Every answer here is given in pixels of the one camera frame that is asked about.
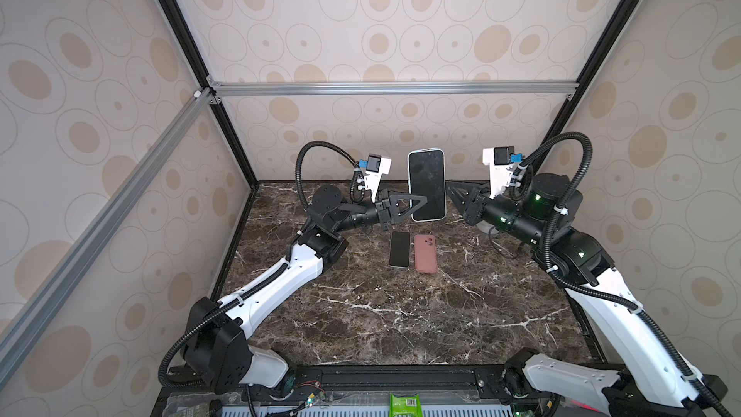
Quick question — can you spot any black smartphone without case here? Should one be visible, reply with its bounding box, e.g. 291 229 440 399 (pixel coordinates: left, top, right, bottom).
389 232 410 268

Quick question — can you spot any phone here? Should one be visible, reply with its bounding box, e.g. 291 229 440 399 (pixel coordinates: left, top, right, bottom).
414 235 439 274

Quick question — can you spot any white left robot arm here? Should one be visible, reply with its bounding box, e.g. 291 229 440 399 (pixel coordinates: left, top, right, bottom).
169 185 428 395

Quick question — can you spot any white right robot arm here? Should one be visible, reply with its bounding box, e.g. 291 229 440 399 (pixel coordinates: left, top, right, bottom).
447 167 729 416

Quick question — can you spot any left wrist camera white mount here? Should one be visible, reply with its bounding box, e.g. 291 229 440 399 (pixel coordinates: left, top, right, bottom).
356 154 392 202

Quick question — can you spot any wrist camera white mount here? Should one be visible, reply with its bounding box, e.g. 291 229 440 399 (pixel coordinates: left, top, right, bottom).
356 154 392 202
482 146 525 199

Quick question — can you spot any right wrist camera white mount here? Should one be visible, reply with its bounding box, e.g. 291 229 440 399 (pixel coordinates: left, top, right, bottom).
482 146 525 199

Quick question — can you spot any back aluminium frame rail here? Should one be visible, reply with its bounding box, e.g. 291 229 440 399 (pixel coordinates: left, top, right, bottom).
212 80 579 98

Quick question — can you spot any aluminium frame rail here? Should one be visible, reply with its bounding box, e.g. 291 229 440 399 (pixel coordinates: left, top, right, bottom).
212 80 579 98
1 88 215 387

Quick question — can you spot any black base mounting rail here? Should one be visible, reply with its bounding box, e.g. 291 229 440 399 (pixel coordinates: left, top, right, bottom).
151 362 638 417

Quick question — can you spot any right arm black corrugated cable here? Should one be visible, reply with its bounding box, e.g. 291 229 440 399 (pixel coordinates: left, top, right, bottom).
517 130 733 417

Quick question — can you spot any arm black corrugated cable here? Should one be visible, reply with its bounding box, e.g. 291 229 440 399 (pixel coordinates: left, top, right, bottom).
517 130 733 417
157 140 372 389

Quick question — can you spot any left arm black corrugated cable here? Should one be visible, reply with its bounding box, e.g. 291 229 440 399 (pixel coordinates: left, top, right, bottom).
157 140 372 389

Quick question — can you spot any left aluminium frame rail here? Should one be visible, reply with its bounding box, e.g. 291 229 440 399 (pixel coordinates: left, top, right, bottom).
1 88 215 387

